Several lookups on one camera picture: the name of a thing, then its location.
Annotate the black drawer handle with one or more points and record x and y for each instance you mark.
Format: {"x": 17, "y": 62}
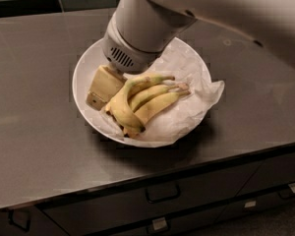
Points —
{"x": 19, "y": 219}
{"x": 162, "y": 192}

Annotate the curved yellow banana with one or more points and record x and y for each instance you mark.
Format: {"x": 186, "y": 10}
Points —
{"x": 120, "y": 109}

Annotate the black drawer handle left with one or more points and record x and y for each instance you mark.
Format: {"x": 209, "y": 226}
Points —
{"x": 19, "y": 219}

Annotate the small white label drawer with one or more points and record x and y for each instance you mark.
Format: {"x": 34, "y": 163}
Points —
{"x": 250, "y": 204}

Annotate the white crumpled paper liner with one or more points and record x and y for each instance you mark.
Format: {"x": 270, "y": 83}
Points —
{"x": 172, "y": 109}

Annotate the black drawer handle centre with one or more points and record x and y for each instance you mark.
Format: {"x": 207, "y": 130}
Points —
{"x": 162, "y": 192}

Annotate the white gripper with vent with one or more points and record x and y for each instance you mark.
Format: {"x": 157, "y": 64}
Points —
{"x": 124, "y": 57}

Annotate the back yellow banana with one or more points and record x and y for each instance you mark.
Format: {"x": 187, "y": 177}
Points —
{"x": 153, "y": 80}

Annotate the middle yellow banana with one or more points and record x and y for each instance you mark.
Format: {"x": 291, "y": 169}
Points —
{"x": 143, "y": 96}

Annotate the dark drawer front centre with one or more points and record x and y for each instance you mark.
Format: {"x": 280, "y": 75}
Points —
{"x": 99, "y": 214}

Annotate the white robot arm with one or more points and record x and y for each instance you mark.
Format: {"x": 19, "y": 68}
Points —
{"x": 139, "y": 31}

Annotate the lower yellow banana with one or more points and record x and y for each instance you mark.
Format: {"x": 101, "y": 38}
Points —
{"x": 158, "y": 104}

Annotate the white label lower drawer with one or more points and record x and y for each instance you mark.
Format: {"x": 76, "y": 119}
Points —
{"x": 159, "y": 224}

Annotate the large white bowl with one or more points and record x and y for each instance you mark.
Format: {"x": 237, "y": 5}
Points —
{"x": 85, "y": 79}

